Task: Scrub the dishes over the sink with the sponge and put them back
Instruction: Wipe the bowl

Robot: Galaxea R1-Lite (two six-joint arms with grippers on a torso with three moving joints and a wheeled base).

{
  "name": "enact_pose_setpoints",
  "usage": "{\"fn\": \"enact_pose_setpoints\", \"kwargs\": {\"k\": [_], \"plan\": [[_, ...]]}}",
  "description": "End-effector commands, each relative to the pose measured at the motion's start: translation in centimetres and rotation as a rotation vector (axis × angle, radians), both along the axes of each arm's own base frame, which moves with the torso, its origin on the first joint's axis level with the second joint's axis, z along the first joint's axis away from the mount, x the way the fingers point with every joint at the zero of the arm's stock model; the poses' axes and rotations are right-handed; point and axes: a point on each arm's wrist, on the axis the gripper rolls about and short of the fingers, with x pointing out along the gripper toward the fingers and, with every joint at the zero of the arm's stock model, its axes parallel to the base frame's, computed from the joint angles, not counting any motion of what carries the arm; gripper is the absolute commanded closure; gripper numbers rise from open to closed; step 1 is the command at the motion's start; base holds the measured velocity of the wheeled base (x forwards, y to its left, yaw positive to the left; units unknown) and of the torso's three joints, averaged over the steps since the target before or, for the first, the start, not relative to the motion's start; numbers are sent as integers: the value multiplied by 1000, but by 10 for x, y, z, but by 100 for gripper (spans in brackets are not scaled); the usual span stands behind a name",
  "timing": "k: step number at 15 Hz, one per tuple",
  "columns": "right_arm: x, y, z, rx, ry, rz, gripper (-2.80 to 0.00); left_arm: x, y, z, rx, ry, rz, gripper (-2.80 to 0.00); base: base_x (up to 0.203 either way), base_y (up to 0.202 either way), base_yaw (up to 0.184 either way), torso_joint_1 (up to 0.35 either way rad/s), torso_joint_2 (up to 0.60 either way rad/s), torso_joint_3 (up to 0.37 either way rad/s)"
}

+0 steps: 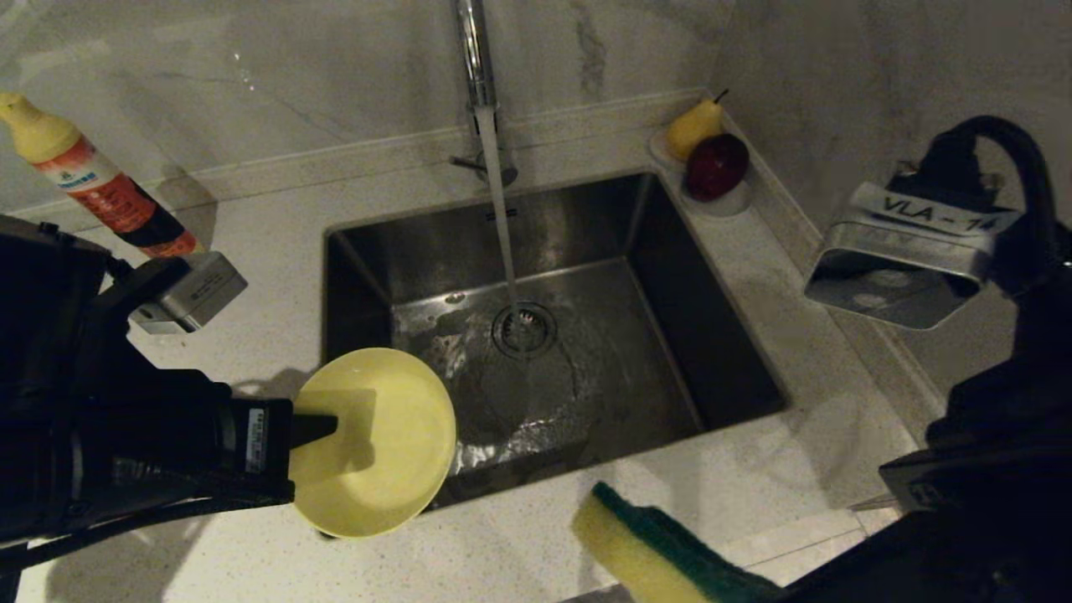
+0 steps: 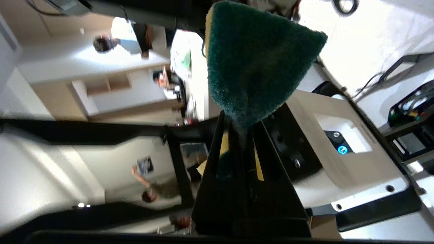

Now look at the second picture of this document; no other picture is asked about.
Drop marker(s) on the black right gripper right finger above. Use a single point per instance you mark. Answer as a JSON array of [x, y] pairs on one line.
[[278, 210]]

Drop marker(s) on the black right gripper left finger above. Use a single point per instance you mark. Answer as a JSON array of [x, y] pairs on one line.
[[217, 203]]

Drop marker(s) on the yellow green sponge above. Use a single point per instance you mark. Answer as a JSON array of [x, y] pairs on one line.
[[254, 61]]

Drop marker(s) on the white black robot base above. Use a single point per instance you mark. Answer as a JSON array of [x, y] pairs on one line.
[[356, 169]]

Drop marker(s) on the person in dark shirt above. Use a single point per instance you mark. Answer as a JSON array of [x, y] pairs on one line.
[[162, 189]]

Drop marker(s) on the black grey robot torso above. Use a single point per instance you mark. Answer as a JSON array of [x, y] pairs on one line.
[[410, 115]]

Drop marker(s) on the person in light blue shirt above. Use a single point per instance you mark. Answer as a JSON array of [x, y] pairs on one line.
[[129, 44]]

